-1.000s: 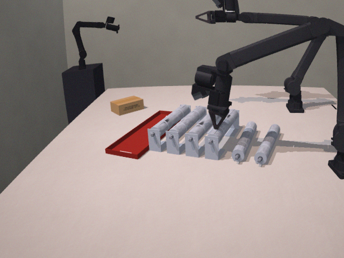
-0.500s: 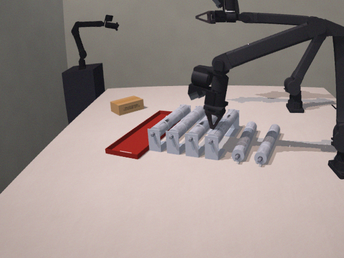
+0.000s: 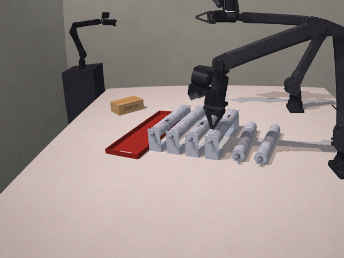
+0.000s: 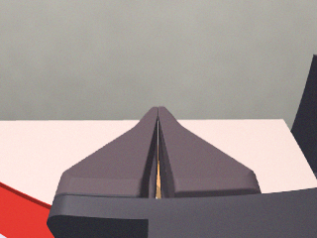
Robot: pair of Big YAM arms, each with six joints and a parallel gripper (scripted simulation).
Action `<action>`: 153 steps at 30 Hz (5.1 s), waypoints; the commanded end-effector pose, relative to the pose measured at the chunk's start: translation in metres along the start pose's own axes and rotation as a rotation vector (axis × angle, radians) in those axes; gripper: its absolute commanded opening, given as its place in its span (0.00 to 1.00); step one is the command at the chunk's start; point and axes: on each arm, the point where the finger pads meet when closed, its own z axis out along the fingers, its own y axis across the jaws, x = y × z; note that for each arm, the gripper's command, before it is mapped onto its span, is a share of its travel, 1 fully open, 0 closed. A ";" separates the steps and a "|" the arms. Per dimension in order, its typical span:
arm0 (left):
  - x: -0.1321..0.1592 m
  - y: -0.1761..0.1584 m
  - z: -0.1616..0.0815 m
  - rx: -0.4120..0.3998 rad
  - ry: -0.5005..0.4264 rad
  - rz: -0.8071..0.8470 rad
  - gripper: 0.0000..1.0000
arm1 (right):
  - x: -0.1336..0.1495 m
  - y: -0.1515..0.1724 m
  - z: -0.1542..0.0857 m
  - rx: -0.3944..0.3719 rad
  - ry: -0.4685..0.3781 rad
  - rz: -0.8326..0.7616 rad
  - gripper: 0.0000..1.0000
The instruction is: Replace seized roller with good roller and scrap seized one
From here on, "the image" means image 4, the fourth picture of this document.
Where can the red scrap tray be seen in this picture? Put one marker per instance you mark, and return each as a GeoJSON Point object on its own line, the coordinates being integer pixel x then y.
{"type": "Point", "coordinates": [22, 216]}

